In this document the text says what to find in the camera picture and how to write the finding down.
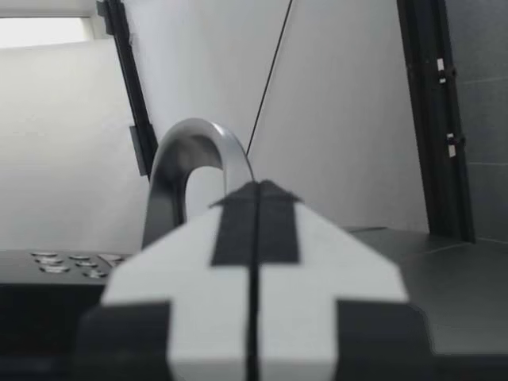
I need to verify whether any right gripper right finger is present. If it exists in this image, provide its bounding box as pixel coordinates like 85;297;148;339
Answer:
256;179;437;381

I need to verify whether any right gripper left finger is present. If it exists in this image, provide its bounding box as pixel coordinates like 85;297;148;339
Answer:
74;180;260;381

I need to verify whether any black frame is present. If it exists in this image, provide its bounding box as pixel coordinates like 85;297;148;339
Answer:
96;0;476;244

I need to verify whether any thin black cable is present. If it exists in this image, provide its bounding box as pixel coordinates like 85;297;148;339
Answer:
245;0;298;156

